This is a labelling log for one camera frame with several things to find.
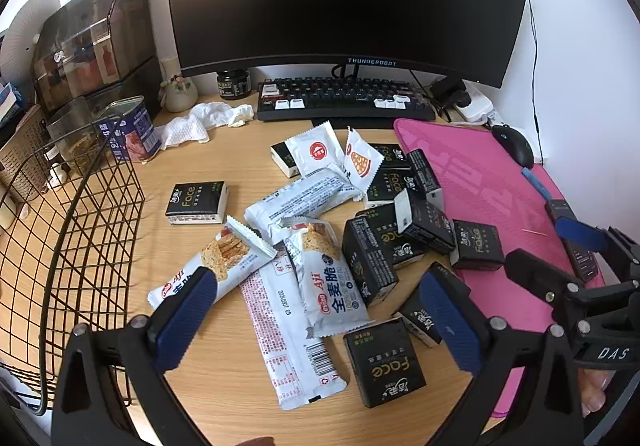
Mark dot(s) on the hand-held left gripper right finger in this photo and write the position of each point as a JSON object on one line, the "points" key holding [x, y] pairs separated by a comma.
{"points": [[450, 326]]}

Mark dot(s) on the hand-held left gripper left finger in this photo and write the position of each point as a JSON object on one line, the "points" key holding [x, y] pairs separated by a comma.
{"points": [[185, 323]]}

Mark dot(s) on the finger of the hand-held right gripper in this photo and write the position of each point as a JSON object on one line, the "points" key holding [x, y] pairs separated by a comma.
{"points": [[580, 233], [535, 268]]}

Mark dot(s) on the pile of black tissue packs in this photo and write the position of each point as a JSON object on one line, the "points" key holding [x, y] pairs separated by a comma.
{"points": [[385, 366]]}

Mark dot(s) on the white wafer snack packet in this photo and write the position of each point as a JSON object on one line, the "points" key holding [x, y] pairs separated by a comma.
{"points": [[327, 281], [285, 341], [230, 253], [295, 208]]}

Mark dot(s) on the white pizza print snack packet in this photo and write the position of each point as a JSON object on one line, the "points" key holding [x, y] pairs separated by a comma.
{"points": [[312, 150], [362, 165]]}

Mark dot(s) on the person's right hand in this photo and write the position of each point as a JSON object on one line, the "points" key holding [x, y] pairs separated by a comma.
{"points": [[595, 391]]}

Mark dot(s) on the black remote control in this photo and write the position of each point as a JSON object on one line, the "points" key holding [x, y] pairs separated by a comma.
{"points": [[582, 261]]}

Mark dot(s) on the wooden toothpick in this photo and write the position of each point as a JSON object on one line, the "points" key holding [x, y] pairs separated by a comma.
{"points": [[531, 231]]}

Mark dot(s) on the blue pen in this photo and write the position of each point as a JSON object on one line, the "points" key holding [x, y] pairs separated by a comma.
{"points": [[537, 183]]}

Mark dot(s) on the pink mouse mat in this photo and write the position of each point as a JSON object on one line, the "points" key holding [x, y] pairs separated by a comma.
{"points": [[480, 175]]}

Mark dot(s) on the black computer mouse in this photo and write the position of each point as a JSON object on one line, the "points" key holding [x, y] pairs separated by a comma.
{"points": [[515, 145]]}

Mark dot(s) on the white power strip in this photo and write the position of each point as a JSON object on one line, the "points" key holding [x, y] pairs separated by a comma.
{"points": [[477, 108]]}

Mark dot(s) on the black power plug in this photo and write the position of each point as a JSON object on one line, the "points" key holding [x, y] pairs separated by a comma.
{"points": [[450, 93]]}

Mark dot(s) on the small white figurine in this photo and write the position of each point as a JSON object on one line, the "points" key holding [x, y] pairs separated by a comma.
{"points": [[58, 175]]}

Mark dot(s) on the white cloth towel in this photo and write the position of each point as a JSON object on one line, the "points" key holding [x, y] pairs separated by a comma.
{"points": [[190, 125]]}

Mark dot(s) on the blue tin can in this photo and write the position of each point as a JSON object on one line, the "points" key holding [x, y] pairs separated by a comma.
{"points": [[135, 130]]}

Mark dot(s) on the clear glass jar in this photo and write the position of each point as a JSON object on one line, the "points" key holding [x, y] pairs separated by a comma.
{"points": [[75, 145]]}

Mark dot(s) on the crumpled white tissue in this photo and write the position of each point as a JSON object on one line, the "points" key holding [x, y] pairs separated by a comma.
{"points": [[241, 115]]}

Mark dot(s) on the small ceramic plant pot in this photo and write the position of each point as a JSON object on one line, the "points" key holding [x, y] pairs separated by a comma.
{"points": [[177, 95]]}

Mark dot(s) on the woven wicker basket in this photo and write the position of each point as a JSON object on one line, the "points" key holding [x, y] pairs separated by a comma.
{"points": [[25, 145]]}

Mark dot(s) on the black glass jar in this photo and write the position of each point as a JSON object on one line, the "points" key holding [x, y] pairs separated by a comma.
{"points": [[233, 84]]}

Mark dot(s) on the black mechanical keyboard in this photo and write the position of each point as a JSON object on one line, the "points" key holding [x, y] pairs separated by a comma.
{"points": [[340, 98]]}

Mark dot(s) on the blue and white box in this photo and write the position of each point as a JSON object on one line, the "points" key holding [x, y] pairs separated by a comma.
{"points": [[7, 103]]}

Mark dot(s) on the dark translucent storage box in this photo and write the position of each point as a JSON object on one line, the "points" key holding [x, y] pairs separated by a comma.
{"points": [[95, 45]]}

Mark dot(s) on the white desk fan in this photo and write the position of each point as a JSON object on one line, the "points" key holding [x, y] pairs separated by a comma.
{"points": [[25, 35]]}

